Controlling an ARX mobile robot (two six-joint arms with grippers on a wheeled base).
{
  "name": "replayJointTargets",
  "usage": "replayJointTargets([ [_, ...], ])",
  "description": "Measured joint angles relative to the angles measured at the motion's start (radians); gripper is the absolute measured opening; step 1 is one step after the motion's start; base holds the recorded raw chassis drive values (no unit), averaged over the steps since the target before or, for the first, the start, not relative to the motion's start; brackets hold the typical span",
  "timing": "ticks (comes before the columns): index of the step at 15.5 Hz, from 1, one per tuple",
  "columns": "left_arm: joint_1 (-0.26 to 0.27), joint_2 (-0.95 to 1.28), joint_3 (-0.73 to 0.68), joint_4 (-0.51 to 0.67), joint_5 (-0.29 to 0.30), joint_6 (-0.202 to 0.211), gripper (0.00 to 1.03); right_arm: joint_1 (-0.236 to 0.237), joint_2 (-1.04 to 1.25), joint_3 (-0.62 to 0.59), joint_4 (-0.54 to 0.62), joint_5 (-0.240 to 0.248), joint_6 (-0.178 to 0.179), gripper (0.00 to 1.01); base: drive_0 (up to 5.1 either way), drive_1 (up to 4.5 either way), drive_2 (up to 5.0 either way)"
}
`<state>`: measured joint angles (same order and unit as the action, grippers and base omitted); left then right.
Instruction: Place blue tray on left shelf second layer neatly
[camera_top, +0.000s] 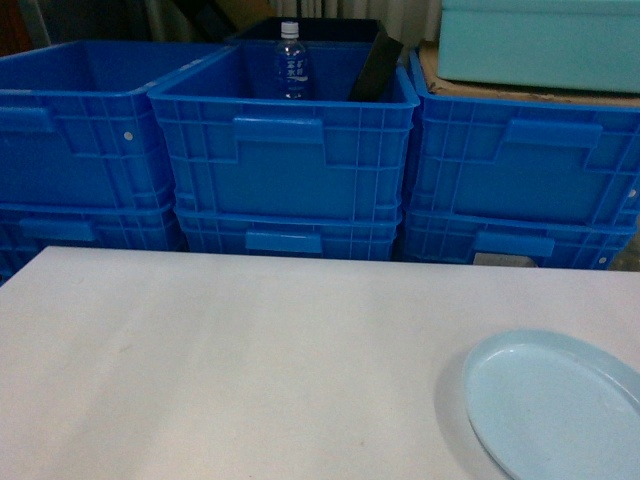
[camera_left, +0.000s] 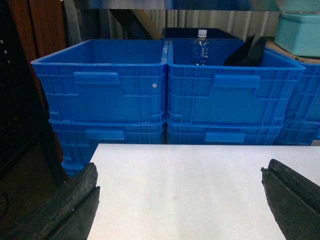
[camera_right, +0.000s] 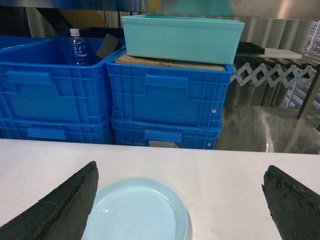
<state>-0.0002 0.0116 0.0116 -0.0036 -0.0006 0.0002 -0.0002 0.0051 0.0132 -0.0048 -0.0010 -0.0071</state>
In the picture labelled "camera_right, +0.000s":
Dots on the brown cardboard sheet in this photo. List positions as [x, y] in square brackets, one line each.
[144, 61]

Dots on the clear water bottle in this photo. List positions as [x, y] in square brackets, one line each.
[77, 48]

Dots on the blue crate lower left stack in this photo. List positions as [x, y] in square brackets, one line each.
[93, 133]

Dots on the dark foam block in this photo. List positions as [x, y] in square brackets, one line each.
[108, 46]

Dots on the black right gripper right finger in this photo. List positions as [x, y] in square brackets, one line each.
[294, 208]

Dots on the extendable roller conveyor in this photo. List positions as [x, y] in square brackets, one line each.
[256, 71]

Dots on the teal plastic tub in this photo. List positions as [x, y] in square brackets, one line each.
[191, 39]

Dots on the blue crate upper right stack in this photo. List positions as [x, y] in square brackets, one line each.
[168, 95]

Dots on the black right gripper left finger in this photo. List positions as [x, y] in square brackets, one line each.
[60, 215]

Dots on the white board on conveyor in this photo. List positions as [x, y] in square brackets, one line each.
[273, 53]

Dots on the blue crate upper left stack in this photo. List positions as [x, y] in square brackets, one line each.
[38, 82]

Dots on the blue crate lower right stack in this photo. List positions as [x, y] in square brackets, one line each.
[136, 133]

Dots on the blue crate stack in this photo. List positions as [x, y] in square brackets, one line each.
[38, 82]
[136, 133]
[168, 95]
[93, 133]

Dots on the light blue round plate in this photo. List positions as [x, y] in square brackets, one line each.
[138, 209]

